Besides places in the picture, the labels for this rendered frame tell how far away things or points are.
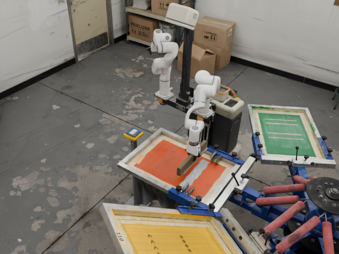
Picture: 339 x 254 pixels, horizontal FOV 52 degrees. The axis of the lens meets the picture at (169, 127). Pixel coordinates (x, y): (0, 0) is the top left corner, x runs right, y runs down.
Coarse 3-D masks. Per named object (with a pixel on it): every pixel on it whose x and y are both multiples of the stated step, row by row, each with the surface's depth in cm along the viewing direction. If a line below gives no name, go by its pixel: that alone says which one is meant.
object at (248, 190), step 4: (248, 188) 244; (252, 188) 244; (244, 192) 242; (248, 192) 241; (252, 192) 241; (256, 192) 242; (248, 196) 242; (252, 196) 240; (256, 196) 239; (252, 200) 242
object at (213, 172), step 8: (160, 144) 294; (168, 144) 294; (152, 152) 285; (160, 152) 286; (184, 152) 286; (200, 160) 279; (208, 160) 279; (192, 168) 271; (208, 168) 272; (216, 168) 272; (224, 168) 272; (208, 176) 265; (216, 176) 265
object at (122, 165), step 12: (156, 132) 301; (168, 132) 302; (144, 144) 288; (132, 156) 276; (120, 168) 269; (132, 168) 264; (144, 180) 258; (156, 180) 255; (228, 180) 257; (216, 192) 247
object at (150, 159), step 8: (144, 160) 277; (152, 160) 277; (144, 168) 270; (160, 176) 263; (184, 176) 264; (200, 176) 264; (176, 184) 257; (192, 184) 257; (200, 184) 258; (208, 184) 258; (200, 192) 252
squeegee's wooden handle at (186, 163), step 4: (204, 140) 270; (200, 144) 266; (204, 144) 268; (200, 148) 263; (204, 148) 271; (200, 152) 266; (188, 156) 255; (192, 156) 255; (184, 160) 251; (188, 160) 252; (192, 160) 258; (180, 164) 248; (184, 164) 248; (188, 164) 254; (180, 168) 245; (184, 168) 250; (180, 172) 246
